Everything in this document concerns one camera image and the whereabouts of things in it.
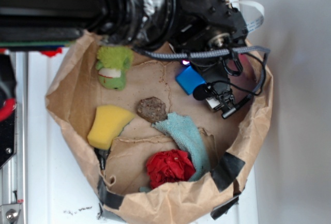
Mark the black metal bracket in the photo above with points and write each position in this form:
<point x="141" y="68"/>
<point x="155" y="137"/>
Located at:
<point x="8" y="105"/>

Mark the teal knitted cloth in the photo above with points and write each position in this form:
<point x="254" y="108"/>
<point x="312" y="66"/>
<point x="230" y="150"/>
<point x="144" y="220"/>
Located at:
<point x="186" y="135"/>

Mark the blue wooden block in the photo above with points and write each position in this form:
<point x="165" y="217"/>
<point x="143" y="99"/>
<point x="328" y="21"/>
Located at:
<point x="189" y="79"/>

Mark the green plush toy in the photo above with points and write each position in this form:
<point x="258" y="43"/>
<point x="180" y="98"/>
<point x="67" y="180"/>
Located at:
<point x="112" y="65"/>

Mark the yellow sponge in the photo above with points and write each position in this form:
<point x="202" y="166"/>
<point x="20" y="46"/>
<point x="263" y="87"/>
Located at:
<point x="109" y="122"/>

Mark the aluminium frame rail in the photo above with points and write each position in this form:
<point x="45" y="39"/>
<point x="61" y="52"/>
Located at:
<point x="13" y="173"/>

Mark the red crumpled paper ball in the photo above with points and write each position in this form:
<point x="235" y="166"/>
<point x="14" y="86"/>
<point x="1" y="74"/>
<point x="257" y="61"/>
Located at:
<point x="169" y="167"/>

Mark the brown rock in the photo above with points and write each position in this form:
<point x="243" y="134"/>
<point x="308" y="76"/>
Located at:
<point x="152" y="109"/>

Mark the brown paper bag tray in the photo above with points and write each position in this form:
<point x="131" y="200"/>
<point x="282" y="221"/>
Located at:
<point x="232" y="145"/>

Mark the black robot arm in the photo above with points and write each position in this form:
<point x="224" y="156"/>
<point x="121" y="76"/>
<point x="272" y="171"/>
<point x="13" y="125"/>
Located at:
<point x="208" y="33"/>

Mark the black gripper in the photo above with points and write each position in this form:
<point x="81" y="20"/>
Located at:
<point x="216" y="88"/>

